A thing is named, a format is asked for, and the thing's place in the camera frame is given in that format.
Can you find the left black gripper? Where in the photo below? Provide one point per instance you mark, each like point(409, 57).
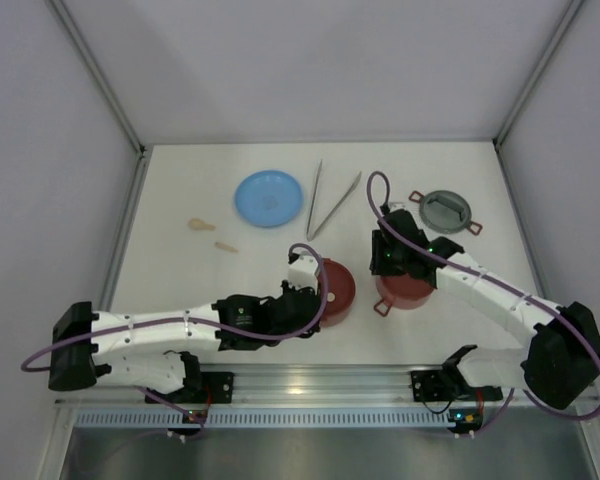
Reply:
point(309, 308)

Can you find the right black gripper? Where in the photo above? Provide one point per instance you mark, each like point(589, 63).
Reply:
point(385, 261)

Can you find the red lid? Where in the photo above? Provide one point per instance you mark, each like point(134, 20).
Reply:
point(342, 288)
point(403, 288)

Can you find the long metal tongs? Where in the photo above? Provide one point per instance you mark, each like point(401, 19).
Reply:
point(327, 197)

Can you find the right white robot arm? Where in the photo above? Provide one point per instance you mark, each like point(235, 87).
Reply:
point(558, 353)

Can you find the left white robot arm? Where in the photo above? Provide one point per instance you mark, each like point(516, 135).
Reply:
point(161, 351)

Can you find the blue plate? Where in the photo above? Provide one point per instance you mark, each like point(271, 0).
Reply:
point(268, 198)

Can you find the grey lid with handle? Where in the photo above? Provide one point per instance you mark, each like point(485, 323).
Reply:
point(445, 212)

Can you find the aluminium front rail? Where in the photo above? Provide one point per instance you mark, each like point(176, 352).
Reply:
point(261, 385)

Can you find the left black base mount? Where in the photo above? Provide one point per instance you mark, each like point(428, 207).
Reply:
point(206, 387)

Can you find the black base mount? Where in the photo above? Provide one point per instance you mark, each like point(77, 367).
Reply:
point(206, 387)
point(428, 386)

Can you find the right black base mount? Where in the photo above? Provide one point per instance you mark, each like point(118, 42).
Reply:
point(428, 386)

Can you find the perforated cable duct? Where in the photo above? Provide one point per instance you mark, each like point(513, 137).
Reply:
point(278, 418)

